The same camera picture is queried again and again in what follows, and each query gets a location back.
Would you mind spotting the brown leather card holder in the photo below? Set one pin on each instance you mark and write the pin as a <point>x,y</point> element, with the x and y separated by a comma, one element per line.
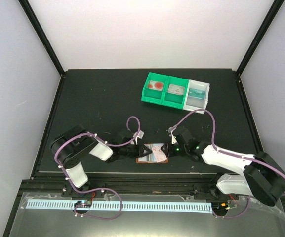
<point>151,158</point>

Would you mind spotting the teal VIP card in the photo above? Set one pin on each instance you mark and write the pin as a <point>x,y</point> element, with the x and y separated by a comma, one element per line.
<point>195,93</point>

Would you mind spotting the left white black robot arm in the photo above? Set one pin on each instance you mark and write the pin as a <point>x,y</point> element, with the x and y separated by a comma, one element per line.
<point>72,147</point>

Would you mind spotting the card with red circles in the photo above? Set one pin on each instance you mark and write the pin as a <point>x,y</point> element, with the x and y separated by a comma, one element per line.
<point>155,85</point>

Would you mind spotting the white plastic bin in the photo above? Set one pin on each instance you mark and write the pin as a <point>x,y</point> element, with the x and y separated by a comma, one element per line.
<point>191,103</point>

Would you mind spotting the left small circuit board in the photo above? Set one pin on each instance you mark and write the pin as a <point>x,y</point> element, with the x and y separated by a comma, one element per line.
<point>83,204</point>

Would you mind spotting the white slotted cable duct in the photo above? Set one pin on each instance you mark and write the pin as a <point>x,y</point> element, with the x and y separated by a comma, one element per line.
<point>132,206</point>

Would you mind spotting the small circuit board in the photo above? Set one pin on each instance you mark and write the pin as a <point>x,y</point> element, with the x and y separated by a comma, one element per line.
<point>83,204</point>
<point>220,206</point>

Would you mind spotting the left green plastic bin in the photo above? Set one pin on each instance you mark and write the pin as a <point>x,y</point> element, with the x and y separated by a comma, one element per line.
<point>153,96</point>

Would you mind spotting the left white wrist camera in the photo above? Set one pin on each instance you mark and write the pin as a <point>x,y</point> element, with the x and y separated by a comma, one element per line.
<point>137,136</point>

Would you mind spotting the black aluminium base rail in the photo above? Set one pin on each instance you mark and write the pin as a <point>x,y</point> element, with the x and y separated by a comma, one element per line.
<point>199,186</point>

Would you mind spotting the right black frame post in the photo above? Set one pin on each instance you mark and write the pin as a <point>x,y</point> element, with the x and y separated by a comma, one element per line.
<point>266,23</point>

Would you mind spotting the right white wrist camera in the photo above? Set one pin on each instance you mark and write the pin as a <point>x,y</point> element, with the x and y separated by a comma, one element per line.
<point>171,135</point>

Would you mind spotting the black frame post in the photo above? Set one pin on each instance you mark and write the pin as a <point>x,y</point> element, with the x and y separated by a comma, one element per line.
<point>266,23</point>
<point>42,35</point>

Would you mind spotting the green plastic bin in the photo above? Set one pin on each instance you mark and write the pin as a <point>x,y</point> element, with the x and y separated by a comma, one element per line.
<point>172,100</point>
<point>153,96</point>

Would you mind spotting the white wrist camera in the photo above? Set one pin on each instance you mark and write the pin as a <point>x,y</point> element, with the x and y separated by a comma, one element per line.
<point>137,136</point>
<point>171,135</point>

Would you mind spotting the pink white numbered card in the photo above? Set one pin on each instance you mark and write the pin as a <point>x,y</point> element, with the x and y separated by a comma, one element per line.
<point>176,89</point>

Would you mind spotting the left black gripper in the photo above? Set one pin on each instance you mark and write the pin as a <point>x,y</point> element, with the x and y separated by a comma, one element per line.
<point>140,150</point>

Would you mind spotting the white card red flowers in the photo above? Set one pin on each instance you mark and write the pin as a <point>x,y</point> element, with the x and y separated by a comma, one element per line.
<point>159,154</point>

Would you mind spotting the right small circuit board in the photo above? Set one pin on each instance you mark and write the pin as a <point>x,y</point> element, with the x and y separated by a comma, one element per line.
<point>220,206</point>

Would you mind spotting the left black frame post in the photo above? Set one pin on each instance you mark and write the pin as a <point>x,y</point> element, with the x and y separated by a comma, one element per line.
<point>42,35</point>

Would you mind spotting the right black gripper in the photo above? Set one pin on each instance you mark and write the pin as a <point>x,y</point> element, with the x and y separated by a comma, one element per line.
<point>170,152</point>

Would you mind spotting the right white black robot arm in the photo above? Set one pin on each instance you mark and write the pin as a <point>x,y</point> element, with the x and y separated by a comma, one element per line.
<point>256,175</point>

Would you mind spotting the middle green plastic bin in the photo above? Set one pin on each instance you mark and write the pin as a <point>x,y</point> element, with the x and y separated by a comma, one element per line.
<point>172,100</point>

